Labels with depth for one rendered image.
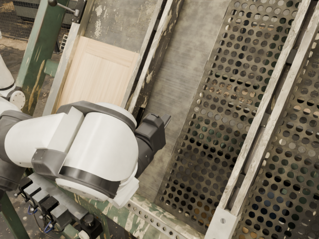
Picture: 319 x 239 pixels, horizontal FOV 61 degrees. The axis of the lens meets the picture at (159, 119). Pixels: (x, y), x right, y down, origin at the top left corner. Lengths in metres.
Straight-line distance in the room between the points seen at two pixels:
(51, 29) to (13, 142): 1.04
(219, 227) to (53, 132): 0.59
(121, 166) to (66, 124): 0.10
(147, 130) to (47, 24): 0.93
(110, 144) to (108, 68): 0.78
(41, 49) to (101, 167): 1.16
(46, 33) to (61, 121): 1.10
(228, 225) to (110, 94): 0.64
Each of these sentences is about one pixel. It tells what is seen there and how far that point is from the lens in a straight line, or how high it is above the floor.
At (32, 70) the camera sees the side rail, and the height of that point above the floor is 1.10.
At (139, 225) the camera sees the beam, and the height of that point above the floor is 0.85.
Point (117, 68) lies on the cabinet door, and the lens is 1.11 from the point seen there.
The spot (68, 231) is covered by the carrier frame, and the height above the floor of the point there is 0.18.
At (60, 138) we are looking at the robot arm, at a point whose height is 1.45.
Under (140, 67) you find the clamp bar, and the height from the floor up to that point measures 1.27.
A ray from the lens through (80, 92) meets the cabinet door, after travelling 1.22.
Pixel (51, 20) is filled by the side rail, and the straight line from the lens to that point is 1.49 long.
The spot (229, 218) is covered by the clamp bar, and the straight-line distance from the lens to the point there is 0.84.
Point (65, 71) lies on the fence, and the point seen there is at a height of 1.16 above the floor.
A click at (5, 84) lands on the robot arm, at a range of 1.17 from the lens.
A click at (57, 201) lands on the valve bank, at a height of 0.76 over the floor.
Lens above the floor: 1.70
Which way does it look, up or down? 37 degrees down
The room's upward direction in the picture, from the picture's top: straight up
